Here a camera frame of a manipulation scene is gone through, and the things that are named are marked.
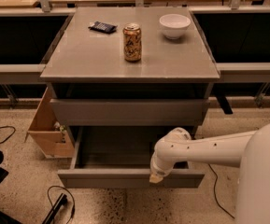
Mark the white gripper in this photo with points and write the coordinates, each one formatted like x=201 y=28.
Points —
x=158 y=170

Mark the grey drawer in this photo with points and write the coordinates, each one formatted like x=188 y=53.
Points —
x=114 y=157
x=133 y=112

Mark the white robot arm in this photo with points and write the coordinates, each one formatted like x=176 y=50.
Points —
x=249 y=152

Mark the grey top drawer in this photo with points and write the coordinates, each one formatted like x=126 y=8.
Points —
x=133 y=112

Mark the grey drawer cabinet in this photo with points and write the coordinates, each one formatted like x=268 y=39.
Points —
x=89 y=65

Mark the black bar on floor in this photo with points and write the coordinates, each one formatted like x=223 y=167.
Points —
x=62 y=200

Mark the cardboard box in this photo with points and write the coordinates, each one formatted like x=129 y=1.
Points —
x=45 y=129

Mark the gold patterned soda can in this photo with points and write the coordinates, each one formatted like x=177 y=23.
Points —
x=132 y=42

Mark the white ceramic bowl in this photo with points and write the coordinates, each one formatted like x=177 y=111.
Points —
x=173 y=26

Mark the dark blue snack packet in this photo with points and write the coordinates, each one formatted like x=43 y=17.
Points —
x=104 y=28

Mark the grey metal rail frame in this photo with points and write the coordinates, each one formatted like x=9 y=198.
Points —
x=236 y=34

